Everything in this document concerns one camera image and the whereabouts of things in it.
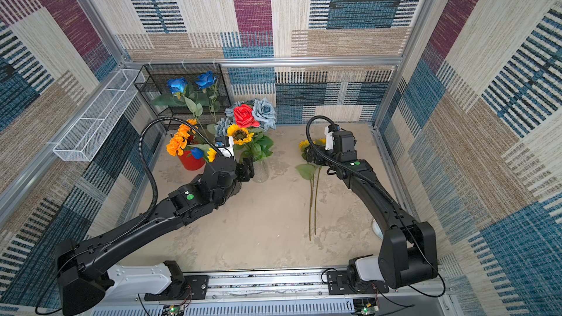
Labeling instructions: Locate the white wire mesh tray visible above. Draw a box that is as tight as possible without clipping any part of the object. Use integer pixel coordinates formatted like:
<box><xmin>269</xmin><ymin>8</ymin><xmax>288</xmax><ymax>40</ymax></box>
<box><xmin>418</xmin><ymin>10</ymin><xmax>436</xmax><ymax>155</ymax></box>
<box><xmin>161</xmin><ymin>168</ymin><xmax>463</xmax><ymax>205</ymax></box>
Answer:
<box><xmin>54</xmin><ymin>69</ymin><xmax>139</xmax><ymax>162</ymax></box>

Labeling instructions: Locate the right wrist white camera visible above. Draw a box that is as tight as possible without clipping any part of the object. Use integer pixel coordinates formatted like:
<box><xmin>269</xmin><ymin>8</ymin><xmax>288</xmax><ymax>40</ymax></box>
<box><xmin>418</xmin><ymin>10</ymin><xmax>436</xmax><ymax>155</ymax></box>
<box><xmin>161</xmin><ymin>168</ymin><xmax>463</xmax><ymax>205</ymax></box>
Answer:
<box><xmin>324</xmin><ymin>124</ymin><xmax>340</xmax><ymax>151</ymax></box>

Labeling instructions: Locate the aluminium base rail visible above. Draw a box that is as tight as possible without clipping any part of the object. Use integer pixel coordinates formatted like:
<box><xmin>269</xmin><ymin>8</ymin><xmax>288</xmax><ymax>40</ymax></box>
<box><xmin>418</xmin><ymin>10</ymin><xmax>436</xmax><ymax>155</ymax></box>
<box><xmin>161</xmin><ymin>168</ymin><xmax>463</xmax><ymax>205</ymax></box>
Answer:
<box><xmin>88</xmin><ymin>267</ymin><xmax>462</xmax><ymax>315</ymax></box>

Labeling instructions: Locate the clear glass vase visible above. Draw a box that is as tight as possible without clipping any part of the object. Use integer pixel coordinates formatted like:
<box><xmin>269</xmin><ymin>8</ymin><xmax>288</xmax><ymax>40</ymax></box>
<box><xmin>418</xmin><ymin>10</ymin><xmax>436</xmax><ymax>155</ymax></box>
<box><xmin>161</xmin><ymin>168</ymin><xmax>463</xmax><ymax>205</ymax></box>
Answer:
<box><xmin>253</xmin><ymin>159</ymin><xmax>269</xmax><ymax>183</ymax></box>

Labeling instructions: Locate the orange marigold bunch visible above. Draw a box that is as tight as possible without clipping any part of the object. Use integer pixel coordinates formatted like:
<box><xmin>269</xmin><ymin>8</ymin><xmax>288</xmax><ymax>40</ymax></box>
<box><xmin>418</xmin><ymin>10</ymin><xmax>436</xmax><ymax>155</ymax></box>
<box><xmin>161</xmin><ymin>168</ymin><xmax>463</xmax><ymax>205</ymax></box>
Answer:
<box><xmin>166</xmin><ymin>118</ymin><xmax>198</xmax><ymax>157</ymax></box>

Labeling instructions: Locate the yellow sunflower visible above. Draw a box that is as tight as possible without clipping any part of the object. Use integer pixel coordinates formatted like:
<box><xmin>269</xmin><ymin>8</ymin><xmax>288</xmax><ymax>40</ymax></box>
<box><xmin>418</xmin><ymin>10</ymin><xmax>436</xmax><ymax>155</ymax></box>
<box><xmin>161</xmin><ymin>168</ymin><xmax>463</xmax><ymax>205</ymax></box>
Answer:
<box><xmin>227</xmin><ymin>124</ymin><xmax>254</xmax><ymax>146</ymax></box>
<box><xmin>295</xmin><ymin>163</ymin><xmax>317</xmax><ymax>181</ymax></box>
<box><xmin>299</xmin><ymin>140</ymin><xmax>314</xmax><ymax>241</ymax></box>

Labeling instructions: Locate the left blue rose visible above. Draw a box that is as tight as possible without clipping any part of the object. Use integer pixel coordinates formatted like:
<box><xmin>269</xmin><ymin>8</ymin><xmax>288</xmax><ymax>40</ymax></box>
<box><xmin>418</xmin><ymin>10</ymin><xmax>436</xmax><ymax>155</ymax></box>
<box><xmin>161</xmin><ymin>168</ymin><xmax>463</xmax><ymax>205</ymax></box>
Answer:
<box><xmin>167</xmin><ymin>78</ymin><xmax>188</xmax><ymax>95</ymax></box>

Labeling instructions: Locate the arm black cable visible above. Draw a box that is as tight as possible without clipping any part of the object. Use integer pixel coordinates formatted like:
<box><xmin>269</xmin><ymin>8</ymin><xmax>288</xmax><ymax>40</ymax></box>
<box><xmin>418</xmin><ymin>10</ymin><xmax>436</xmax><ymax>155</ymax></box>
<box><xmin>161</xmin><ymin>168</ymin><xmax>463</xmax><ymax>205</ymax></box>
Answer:
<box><xmin>305</xmin><ymin>115</ymin><xmax>378</xmax><ymax>185</ymax></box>
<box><xmin>104</xmin><ymin>116</ymin><xmax>225</xmax><ymax>247</ymax></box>

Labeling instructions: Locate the right blue rose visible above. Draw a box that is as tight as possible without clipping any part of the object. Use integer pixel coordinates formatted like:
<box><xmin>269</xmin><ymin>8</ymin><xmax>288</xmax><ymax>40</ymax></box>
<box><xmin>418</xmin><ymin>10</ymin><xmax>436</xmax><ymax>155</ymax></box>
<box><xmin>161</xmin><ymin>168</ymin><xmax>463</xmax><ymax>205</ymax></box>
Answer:
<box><xmin>196</xmin><ymin>70</ymin><xmax>217</xmax><ymax>89</ymax></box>

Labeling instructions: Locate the black wire mesh shelf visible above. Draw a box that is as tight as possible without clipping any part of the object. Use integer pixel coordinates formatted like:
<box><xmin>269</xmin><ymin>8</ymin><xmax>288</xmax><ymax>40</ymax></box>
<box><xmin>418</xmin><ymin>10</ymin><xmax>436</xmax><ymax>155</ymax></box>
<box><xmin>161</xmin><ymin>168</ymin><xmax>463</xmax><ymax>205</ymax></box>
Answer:
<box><xmin>133</xmin><ymin>63</ymin><xmax>233</xmax><ymax>127</ymax></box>

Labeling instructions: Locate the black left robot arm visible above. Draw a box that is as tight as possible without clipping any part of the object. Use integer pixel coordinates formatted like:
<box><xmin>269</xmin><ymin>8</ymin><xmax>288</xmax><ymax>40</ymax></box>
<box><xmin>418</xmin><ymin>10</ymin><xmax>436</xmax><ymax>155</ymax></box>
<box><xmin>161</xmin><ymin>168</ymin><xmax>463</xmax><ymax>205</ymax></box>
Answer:
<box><xmin>54</xmin><ymin>156</ymin><xmax>255</xmax><ymax>315</ymax></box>

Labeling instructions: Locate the red rose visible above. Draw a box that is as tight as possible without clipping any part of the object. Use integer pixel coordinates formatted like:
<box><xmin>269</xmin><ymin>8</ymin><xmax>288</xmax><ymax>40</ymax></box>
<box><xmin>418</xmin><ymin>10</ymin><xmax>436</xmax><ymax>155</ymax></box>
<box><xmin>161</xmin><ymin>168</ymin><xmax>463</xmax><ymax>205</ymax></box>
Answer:
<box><xmin>233</xmin><ymin>104</ymin><xmax>260</xmax><ymax>128</ymax></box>

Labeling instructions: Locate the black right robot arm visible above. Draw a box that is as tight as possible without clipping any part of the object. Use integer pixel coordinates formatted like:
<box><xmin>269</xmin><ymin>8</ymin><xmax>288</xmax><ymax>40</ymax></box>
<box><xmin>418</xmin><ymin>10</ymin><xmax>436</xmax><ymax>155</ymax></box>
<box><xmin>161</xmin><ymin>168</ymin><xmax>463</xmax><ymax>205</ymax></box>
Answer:
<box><xmin>307</xmin><ymin>126</ymin><xmax>438</xmax><ymax>289</ymax></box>

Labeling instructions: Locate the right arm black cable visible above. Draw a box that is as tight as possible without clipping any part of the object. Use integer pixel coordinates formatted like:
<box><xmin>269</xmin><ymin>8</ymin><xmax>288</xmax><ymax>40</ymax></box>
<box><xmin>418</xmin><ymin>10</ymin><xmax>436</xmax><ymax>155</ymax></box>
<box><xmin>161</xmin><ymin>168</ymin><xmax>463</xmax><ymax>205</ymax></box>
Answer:
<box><xmin>305</xmin><ymin>115</ymin><xmax>378</xmax><ymax>185</ymax></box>

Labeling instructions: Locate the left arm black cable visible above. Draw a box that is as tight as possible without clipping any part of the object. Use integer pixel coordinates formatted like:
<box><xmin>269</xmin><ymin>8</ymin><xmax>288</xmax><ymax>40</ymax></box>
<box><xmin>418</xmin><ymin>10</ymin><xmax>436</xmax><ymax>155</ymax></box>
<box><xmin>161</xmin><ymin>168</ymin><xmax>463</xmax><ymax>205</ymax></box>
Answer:
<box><xmin>104</xmin><ymin>116</ymin><xmax>225</xmax><ymax>247</ymax></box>

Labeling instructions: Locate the red flower pot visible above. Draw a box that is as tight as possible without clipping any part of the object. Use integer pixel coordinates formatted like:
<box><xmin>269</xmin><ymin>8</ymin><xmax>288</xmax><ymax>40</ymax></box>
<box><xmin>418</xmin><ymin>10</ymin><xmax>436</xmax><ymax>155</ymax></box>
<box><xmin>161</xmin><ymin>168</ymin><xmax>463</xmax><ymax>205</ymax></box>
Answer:
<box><xmin>178</xmin><ymin>150</ymin><xmax>206</xmax><ymax>171</ymax></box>

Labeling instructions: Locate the small blue flower bud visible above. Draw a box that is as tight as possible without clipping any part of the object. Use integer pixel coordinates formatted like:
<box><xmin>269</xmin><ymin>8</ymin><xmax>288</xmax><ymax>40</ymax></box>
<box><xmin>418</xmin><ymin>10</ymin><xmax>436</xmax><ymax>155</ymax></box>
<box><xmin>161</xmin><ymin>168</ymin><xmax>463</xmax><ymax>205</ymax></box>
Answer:
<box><xmin>190</xmin><ymin>147</ymin><xmax>205</xmax><ymax>160</ymax></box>

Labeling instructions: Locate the grey blue rose bunch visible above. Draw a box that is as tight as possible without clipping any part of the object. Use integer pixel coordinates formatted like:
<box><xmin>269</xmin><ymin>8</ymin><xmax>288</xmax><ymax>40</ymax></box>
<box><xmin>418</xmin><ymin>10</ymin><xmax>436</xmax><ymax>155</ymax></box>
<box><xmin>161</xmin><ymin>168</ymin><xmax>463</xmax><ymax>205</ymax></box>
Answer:
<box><xmin>214</xmin><ymin>98</ymin><xmax>277</xmax><ymax>136</ymax></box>

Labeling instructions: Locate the white round clock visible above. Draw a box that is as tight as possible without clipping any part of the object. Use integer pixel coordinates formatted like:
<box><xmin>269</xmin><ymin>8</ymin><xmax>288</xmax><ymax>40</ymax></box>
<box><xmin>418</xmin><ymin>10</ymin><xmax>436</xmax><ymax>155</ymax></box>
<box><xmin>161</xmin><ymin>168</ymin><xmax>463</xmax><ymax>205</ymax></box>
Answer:
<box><xmin>372</xmin><ymin>220</ymin><xmax>383</xmax><ymax>240</ymax></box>

